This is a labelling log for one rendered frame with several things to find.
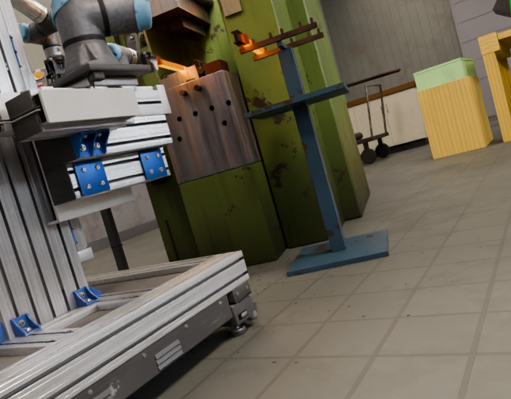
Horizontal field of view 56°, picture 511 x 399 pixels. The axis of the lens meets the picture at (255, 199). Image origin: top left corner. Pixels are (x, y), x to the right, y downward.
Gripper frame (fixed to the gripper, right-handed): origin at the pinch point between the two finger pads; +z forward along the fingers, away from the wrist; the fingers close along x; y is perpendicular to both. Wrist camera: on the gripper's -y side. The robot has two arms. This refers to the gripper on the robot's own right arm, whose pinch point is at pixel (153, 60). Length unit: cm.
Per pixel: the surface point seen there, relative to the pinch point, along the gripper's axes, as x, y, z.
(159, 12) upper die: -2.1, -27.8, 27.4
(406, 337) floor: 78, 102, -84
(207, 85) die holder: 12.9, 13.6, 21.8
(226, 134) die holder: 14.8, 37.2, 22.0
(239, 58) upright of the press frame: 25.7, 2.5, 41.6
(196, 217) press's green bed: -12, 71, 22
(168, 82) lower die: -8.2, 4.6, 27.7
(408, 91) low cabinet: 120, 9, 601
